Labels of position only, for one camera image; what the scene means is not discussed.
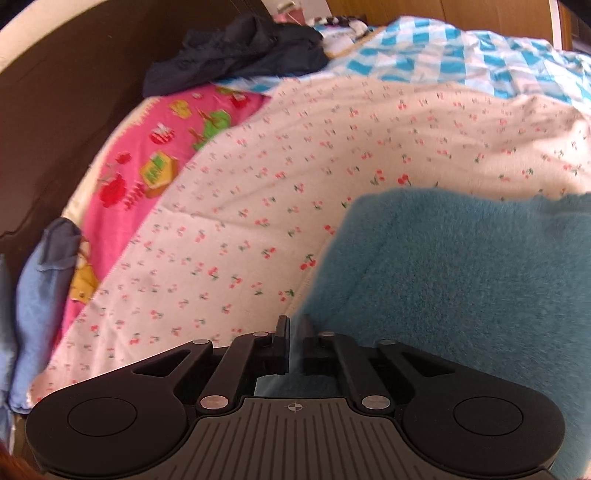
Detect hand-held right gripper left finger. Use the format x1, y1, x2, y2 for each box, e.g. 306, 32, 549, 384
131, 315, 291, 414

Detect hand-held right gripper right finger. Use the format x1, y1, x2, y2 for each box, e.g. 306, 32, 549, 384
300, 318, 459, 412

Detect blue flower-pattern sweater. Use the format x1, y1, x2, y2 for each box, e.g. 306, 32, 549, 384
254, 188, 591, 480

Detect dark navy clothes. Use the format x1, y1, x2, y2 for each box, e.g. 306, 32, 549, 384
142, 13, 329, 99

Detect white cherry-print blanket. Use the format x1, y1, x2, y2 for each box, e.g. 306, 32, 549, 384
28, 74, 591, 407

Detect pink printed blanket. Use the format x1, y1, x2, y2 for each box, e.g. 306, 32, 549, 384
60, 85, 269, 342

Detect light blue cloth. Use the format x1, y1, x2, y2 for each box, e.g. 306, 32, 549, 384
8, 217, 84, 414

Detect dark red cloth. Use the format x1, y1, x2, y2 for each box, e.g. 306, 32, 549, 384
0, 442, 44, 480

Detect dark brown headboard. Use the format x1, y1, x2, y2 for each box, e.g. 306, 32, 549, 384
0, 0, 278, 259

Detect blue and white checked quilt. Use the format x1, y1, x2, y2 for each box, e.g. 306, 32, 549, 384
217, 16, 591, 116

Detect black and white cloth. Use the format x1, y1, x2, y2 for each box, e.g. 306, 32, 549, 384
314, 15, 376, 52

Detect pink object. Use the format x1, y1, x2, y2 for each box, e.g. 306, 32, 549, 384
272, 0, 306, 25

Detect wooden wardrobe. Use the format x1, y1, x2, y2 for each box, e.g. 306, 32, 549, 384
323, 0, 557, 47

